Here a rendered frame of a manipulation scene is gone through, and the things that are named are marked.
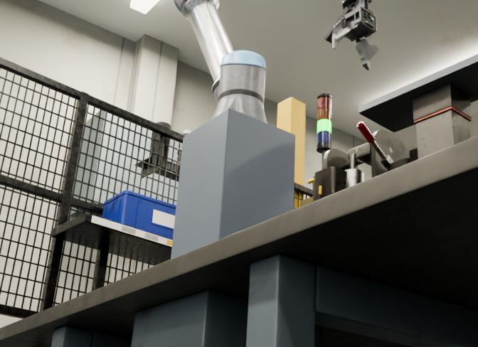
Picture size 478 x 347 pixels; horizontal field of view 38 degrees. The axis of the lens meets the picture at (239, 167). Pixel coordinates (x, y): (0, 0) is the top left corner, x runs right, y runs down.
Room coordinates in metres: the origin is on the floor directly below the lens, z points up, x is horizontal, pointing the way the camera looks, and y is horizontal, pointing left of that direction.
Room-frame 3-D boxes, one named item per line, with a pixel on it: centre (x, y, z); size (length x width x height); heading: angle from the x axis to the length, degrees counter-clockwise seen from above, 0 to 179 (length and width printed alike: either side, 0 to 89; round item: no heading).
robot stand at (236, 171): (1.51, 0.01, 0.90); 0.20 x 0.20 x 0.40; 34
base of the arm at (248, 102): (1.51, 0.01, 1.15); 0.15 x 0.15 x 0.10
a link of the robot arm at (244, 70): (1.52, 0.01, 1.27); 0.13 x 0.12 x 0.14; 0
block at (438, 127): (1.34, -0.45, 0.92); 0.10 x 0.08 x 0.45; 39
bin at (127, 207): (2.21, 0.28, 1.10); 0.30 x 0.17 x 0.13; 126
